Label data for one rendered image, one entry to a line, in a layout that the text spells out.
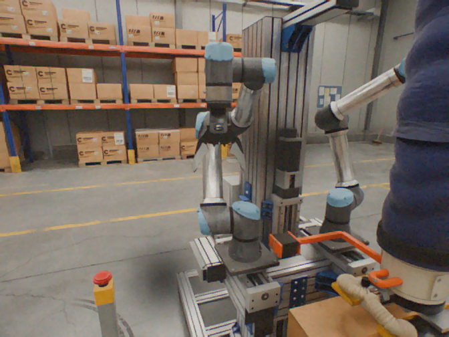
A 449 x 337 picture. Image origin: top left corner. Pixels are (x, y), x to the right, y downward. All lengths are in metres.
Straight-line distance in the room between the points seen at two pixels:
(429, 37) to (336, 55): 11.00
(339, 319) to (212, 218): 0.58
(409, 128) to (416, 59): 0.17
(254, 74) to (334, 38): 10.98
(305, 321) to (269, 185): 0.59
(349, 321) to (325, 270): 0.35
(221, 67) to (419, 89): 0.49
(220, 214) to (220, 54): 0.62
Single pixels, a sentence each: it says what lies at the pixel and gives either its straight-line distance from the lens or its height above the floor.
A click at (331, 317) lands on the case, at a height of 0.94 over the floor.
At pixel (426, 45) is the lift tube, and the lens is 0.83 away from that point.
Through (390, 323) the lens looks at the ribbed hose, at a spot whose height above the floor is 1.13.
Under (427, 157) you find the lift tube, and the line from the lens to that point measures 0.82.
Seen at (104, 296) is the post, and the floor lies 0.97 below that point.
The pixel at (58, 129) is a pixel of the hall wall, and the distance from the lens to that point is 9.11.
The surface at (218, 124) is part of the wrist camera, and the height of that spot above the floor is 1.64.
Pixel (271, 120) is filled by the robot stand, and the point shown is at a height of 1.60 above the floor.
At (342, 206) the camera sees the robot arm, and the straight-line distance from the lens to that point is 1.35.
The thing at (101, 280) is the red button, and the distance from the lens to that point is 1.16.
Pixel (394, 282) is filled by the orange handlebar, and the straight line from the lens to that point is 0.95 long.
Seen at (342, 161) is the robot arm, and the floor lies 1.40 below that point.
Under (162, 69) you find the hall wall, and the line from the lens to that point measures 8.94.
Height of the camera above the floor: 1.69
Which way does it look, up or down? 15 degrees down
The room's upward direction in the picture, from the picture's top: straight up
